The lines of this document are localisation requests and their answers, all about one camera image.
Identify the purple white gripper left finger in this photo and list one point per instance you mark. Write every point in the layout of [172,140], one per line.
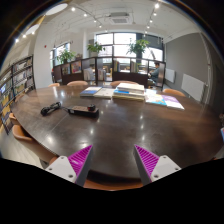
[73,168]

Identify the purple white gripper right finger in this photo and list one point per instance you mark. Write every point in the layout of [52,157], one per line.
[152,167]

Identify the tan chair left near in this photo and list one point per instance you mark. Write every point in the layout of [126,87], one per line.
[25,139]

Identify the black power strip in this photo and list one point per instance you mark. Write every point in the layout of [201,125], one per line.
[83,111]

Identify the purple white magazine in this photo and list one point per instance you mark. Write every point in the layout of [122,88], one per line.
[172,102]

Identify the colourful magazine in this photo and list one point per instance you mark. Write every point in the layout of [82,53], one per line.
[155,99]

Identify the blue grey book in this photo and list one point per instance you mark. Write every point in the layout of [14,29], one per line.
[90,91]

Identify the tan chair far right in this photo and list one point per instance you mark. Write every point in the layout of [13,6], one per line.
[172,91]

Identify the stack of books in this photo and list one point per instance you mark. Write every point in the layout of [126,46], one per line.
[128,90]

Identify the cream flat book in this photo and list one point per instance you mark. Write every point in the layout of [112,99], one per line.
[104,93]

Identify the tan chair far left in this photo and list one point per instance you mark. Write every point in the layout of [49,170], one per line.
[78,83]

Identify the seated person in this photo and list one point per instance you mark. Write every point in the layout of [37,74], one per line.
[154,75]

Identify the dark bookshelf left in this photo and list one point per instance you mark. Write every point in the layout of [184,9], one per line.
[17,79]

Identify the dark partition shelf unit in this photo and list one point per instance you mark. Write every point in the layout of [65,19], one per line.
[101,70]

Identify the potted plant left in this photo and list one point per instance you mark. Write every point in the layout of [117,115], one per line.
[65,56]

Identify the potted plant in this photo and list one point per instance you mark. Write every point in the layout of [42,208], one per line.
[65,56]
[138,47]
[94,49]

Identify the potted plant centre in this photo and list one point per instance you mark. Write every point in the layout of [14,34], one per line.
[94,49]

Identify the potted plant right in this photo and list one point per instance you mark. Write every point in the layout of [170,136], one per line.
[138,47]

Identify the ceiling air conditioner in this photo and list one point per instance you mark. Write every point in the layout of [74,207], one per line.
[119,18]

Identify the white wall radiator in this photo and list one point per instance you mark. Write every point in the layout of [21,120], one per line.
[193,87]

